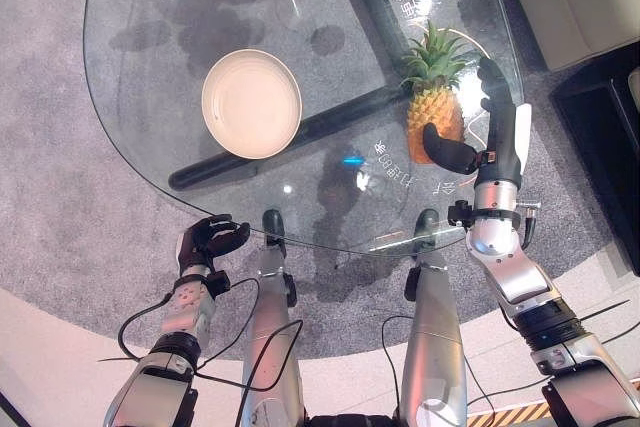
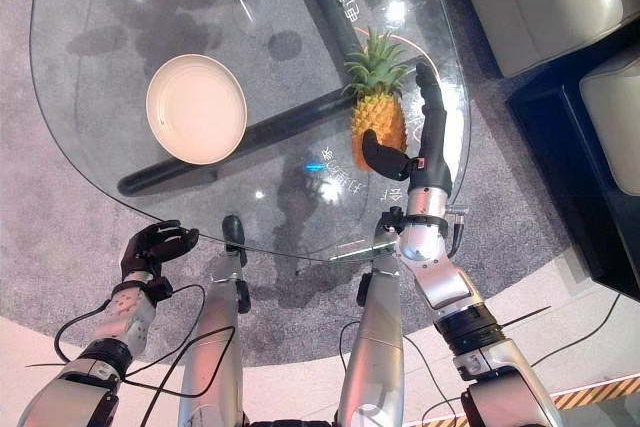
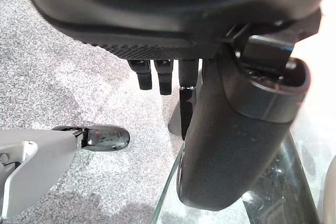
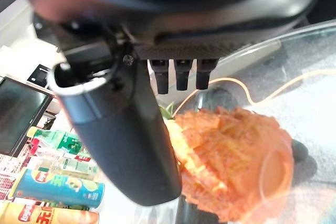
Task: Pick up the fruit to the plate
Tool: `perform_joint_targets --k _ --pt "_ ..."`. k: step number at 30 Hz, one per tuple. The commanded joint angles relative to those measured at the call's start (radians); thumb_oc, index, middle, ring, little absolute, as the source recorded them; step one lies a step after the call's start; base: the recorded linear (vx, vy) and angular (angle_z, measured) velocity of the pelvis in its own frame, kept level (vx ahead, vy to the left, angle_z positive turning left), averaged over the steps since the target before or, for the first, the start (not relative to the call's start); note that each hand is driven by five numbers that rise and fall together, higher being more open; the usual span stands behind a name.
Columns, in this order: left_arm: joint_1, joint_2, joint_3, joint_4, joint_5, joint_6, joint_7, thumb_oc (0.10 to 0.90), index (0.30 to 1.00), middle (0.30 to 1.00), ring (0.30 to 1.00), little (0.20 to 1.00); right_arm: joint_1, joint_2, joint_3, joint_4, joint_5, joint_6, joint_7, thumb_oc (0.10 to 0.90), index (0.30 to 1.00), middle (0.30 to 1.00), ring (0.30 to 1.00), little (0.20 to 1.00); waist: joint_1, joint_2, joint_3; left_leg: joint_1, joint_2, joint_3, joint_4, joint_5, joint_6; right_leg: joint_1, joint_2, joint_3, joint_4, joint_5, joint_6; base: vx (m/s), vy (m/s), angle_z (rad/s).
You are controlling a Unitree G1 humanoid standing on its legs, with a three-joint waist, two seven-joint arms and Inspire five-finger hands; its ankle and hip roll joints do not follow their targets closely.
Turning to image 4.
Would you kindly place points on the yellow chips can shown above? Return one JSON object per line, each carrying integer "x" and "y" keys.
{"x": 47, "y": 214}

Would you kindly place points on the clear tea bottle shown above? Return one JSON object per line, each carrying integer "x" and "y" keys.
{"x": 68, "y": 166}

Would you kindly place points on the black monitor screen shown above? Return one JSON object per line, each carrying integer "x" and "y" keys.
{"x": 19, "y": 113}

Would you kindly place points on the red white patterned mat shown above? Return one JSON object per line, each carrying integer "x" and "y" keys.
{"x": 10, "y": 174}

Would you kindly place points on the green drink bottle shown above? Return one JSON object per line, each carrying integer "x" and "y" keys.
{"x": 56, "y": 140}

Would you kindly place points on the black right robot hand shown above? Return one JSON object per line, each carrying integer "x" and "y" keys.
{"x": 126, "y": 134}

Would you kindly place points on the blue chips can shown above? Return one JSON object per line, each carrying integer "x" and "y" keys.
{"x": 60, "y": 187}

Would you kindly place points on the black power adapter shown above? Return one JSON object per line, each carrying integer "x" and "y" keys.
{"x": 39, "y": 75}

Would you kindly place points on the orange toy pineapple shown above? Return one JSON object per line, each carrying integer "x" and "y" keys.
{"x": 225, "y": 161}

